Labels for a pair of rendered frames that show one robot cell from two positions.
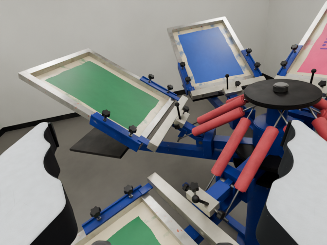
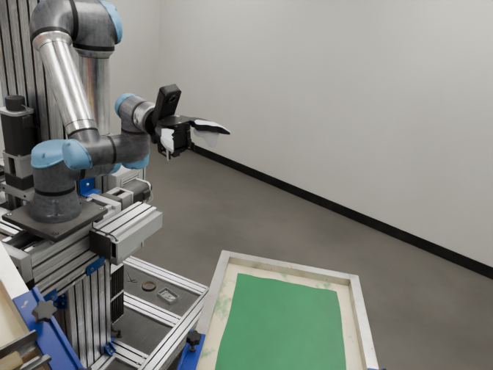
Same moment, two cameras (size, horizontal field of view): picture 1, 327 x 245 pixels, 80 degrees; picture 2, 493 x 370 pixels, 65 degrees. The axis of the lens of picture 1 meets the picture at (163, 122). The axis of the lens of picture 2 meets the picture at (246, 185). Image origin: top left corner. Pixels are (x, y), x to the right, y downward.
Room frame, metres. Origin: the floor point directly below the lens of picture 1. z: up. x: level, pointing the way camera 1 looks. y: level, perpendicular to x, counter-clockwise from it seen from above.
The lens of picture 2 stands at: (0.65, -0.56, 1.94)
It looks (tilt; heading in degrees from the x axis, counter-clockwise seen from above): 24 degrees down; 127
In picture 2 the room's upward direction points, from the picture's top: 8 degrees clockwise
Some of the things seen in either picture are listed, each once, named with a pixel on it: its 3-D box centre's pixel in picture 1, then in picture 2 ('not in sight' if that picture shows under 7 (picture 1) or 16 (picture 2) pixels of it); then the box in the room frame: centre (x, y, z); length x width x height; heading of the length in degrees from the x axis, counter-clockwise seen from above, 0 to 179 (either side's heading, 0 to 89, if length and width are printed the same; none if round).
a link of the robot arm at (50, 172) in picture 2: not in sight; (56, 164); (-0.47, -0.05, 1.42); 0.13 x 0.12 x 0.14; 83
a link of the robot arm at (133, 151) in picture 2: not in sight; (129, 147); (-0.19, 0.02, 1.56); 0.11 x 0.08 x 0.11; 83
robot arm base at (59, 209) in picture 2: not in sight; (56, 197); (-0.47, -0.06, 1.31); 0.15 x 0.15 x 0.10
